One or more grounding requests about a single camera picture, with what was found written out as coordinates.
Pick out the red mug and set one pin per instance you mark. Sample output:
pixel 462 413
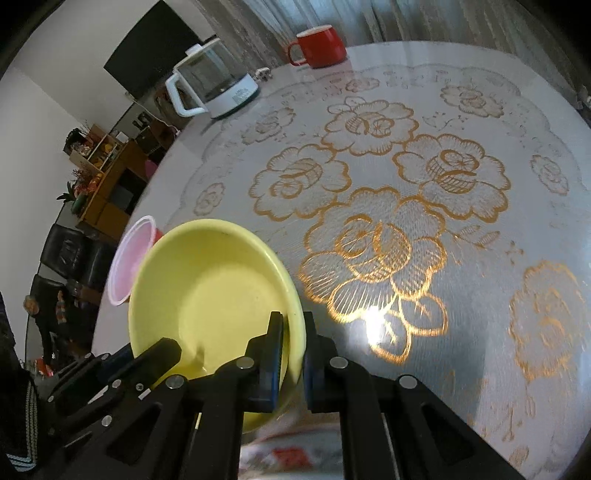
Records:
pixel 321 47

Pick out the white glass electric kettle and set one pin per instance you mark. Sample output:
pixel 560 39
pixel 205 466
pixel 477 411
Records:
pixel 210 80

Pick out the large floral plate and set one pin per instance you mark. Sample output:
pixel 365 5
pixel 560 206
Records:
pixel 310 449

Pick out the yellow plastic bowl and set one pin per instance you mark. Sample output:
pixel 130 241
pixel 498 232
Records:
pixel 211 286

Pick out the wooden desk with shelf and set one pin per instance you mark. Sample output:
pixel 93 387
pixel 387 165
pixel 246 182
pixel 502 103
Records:
pixel 109 177

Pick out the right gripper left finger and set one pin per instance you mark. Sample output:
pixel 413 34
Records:
pixel 262 395

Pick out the black leather sofa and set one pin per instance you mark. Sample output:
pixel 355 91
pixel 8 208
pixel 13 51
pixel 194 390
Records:
pixel 76 261

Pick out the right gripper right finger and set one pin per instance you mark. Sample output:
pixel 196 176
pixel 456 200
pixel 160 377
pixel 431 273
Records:
pixel 319 385

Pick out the lace floral tablecloth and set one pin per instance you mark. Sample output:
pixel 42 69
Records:
pixel 436 221

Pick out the grey window curtain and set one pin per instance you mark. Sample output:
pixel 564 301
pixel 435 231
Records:
pixel 259 31

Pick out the black wall television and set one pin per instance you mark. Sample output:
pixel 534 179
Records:
pixel 150 50

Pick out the red plastic bowl pink inside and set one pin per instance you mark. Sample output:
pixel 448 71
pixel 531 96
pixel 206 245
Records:
pixel 133 247

